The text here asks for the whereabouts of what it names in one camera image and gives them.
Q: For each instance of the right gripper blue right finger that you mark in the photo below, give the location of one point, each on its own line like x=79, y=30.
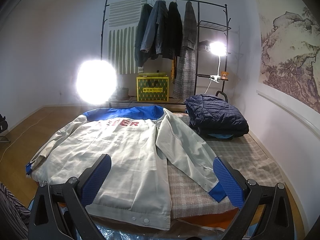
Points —
x=231, y=180

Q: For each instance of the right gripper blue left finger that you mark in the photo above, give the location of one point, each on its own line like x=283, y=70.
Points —
x=91, y=180

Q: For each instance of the white and blue work jacket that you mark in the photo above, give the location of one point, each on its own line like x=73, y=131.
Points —
x=141, y=142

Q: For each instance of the plaid bed cover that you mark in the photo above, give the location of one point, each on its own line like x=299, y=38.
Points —
x=240, y=164

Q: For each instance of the folded navy puffer jacket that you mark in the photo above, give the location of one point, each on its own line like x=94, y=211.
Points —
x=213, y=117

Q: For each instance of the striped grey trousers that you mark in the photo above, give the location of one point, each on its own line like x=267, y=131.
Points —
x=15, y=217

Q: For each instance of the small potted plant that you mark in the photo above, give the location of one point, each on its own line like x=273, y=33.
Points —
x=122, y=93

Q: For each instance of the small teddy bear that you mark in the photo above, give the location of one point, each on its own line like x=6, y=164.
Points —
x=224, y=75

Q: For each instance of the yellow green storage box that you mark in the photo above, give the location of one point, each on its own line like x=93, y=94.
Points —
x=152, y=88

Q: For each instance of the grey plaid hanging coat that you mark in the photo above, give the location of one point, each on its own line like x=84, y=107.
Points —
x=186, y=69

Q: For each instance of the yellow hanging scarf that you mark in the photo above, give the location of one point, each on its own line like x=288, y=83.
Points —
x=173, y=69

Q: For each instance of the dark green hanging jacket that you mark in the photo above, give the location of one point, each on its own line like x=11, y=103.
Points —
x=140, y=56

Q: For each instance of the white clip desk lamp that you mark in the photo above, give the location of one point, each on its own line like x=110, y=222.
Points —
x=218, y=49

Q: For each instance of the black hanging jacket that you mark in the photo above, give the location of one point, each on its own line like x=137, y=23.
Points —
x=173, y=33

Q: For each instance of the blue denim hanging jacket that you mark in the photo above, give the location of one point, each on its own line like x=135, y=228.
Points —
x=154, y=32

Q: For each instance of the ring light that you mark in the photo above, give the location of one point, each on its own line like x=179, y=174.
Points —
x=96, y=81

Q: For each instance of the landscape painting wall mural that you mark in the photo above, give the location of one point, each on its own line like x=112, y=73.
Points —
x=290, y=55

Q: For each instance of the green striped wall hanging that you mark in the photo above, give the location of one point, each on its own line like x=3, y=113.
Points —
x=122, y=22

